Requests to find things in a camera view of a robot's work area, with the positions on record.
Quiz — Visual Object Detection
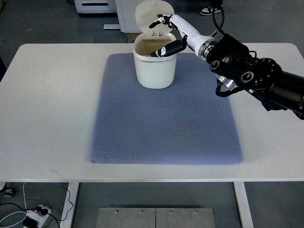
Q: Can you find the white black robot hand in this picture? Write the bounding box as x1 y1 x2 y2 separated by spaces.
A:
149 14 216 60

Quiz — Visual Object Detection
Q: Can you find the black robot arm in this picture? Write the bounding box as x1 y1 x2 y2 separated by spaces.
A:
206 23 304 119

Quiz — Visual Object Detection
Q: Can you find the white trash bin with lid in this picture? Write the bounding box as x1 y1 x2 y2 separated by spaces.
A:
133 0 177 89

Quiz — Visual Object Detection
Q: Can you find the black and white sneaker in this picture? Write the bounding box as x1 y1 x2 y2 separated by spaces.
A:
199 4 223 16

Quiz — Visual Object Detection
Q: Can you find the cardboard box behind table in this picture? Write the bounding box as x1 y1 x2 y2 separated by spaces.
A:
127 33 139 43

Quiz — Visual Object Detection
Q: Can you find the blue textured mat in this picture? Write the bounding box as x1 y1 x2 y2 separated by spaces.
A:
88 53 243 165

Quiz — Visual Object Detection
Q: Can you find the white cabinet in background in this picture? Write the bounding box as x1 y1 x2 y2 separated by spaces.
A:
103 0 142 33

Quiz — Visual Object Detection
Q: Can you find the white appliance in background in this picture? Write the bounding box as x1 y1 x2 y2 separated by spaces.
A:
74 0 116 13

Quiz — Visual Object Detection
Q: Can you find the right white table leg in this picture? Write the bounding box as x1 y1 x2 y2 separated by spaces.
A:
233 181 254 228

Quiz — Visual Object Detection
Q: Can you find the white table leg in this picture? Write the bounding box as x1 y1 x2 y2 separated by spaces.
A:
233 181 254 228
60 182 79 228

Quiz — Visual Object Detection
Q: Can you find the left white table leg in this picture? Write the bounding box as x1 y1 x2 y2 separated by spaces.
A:
60 182 79 228

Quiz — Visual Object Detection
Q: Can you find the grey metal floor plate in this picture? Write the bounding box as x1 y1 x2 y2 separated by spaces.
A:
96 208 215 228

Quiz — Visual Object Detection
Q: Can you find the white power strip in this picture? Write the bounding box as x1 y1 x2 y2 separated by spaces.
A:
22 205 52 228

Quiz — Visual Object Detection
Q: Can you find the grey caster wheel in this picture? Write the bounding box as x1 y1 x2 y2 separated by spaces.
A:
0 182 15 197

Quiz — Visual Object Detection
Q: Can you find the white cable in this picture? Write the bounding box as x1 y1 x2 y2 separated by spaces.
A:
0 182 30 228

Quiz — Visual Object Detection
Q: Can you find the black power cable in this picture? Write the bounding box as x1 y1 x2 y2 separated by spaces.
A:
0 182 74 228

